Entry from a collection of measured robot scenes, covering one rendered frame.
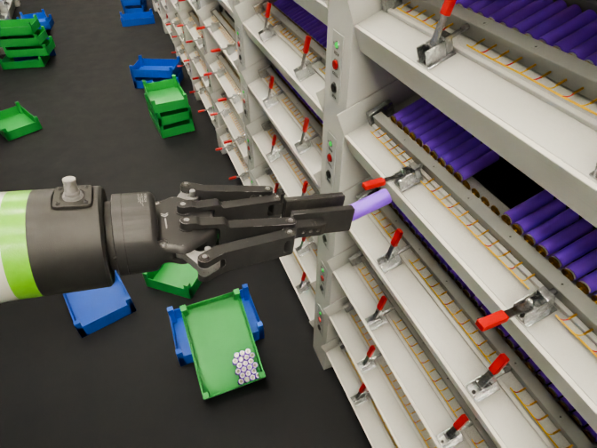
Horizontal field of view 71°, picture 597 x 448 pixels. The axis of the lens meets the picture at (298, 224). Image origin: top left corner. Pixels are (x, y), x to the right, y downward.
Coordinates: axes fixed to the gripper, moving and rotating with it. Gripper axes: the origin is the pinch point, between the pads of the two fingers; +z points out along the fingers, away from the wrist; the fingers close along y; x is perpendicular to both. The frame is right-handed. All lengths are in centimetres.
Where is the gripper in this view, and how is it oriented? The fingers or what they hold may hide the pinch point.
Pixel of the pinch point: (317, 214)
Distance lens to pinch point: 45.1
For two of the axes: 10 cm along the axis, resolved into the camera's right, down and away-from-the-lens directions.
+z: 9.3, -1.0, 3.4
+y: -3.3, -6.1, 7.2
